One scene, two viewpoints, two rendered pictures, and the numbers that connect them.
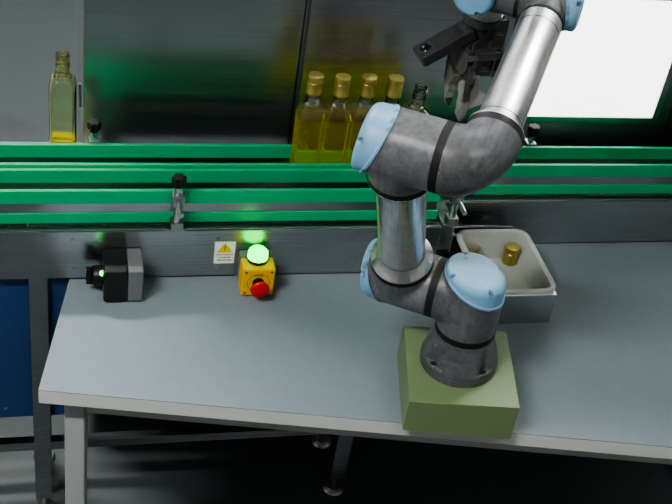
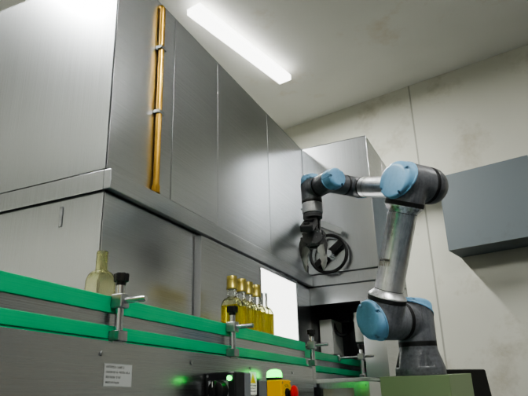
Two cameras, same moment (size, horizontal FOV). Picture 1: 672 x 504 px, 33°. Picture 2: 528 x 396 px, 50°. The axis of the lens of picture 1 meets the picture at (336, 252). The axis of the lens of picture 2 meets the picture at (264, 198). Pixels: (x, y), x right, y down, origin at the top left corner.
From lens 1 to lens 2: 2.26 m
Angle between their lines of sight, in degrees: 73
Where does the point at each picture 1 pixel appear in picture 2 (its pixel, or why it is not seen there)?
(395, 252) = (403, 272)
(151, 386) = not seen: outside the picture
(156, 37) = (135, 262)
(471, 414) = (463, 382)
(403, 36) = not seen: hidden behind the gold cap
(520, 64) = not seen: hidden behind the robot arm
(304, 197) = (269, 339)
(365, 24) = (218, 269)
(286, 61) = (188, 295)
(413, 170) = (432, 177)
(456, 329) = (429, 331)
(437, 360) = (425, 364)
